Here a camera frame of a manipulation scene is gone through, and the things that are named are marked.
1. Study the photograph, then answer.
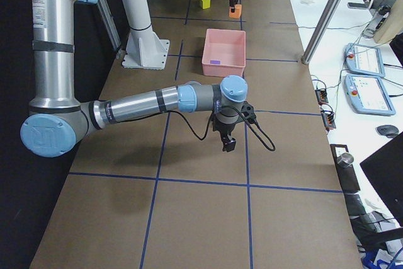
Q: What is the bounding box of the pink plastic bin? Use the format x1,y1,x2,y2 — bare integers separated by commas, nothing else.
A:
201,28,246,77

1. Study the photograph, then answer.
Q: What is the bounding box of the black monitor corner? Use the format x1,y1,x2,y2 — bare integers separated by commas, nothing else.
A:
360,135,402,225

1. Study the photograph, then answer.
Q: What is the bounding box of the far teach pendant tablet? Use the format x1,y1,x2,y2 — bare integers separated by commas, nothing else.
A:
344,43,385,77

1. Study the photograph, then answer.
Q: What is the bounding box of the white pedestal column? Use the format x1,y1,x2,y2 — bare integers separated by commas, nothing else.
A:
122,0,170,70

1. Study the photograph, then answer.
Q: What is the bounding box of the silver metal cylinder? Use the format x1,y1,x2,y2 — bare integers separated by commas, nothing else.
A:
336,152,354,168

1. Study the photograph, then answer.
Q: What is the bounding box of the orange foam block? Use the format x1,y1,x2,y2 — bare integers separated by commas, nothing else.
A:
229,4,242,19

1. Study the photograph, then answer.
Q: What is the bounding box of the aluminium frame post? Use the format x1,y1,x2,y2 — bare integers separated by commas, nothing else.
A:
301,0,341,65

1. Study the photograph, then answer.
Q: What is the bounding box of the teach pendant tablet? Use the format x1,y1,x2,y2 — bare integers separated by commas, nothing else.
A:
344,43,385,77
344,74,396,117

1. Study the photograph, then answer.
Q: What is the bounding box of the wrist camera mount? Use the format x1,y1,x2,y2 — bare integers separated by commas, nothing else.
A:
241,101,257,124

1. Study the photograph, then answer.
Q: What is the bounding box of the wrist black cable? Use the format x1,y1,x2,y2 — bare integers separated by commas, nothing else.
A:
168,105,276,152

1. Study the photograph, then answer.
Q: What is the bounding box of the near teach pendant tablet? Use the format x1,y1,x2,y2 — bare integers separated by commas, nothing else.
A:
344,74,396,117

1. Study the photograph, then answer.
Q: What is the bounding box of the black computer mouse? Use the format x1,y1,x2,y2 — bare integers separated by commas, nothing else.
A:
375,125,399,139

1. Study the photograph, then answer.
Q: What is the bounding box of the yellow foam block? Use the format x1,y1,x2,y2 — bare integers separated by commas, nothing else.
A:
199,0,211,9

